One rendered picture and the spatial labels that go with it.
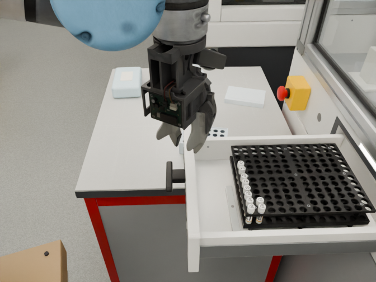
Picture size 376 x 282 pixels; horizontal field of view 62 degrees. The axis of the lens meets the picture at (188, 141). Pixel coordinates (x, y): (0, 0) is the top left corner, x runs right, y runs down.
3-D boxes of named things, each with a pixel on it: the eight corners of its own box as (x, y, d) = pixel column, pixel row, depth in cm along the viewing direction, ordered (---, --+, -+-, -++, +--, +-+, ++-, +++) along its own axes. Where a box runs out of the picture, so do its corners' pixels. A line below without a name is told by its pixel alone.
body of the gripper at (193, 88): (142, 119, 48) (134, 42, 40) (172, 93, 54) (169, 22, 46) (186, 135, 45) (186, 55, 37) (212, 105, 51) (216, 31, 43)
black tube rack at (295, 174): (241, 236, 57) (245, 214, 53) (228, 167, 70) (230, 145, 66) (362, 232, 57) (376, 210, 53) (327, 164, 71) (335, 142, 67)
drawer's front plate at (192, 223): (188, 273, 53) (188, 236, 46) (183, 156, 76) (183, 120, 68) (198, 273, 53) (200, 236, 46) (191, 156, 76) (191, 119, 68)
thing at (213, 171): (198, 259, 54) (199, 239, 50) (191, 156, 73) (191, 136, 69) (428, 252, 55) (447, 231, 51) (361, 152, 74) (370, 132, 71)
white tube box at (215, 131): (178, 153, 85) (178, 142, 83) (184, 134, 91) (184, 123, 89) (225, 158, 84) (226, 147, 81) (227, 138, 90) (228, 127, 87)
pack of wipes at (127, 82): (141, 98, 106) (140, 86, 103) (112, 99, 106) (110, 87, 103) (142, 76, 118) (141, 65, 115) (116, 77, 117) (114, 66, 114)
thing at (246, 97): (224, 102, 104) (224, 98, 103) (228, 89, 110) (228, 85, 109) (263, 108, 102) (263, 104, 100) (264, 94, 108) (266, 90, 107)
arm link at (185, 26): (169, -11, 43) (223, -2, 40) (170, 23, 46) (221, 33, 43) (136, 4, 38) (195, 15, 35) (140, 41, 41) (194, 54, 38)
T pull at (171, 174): (165, 194, 56) (165, 189, 55) (166, 164, 62) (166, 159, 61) (186, 193, 56) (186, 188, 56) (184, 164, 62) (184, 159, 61)
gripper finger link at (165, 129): (148, 153, 55) (150, 112, 49) (167, 135, 59) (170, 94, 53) (163, 161, 54) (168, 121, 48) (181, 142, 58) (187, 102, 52)
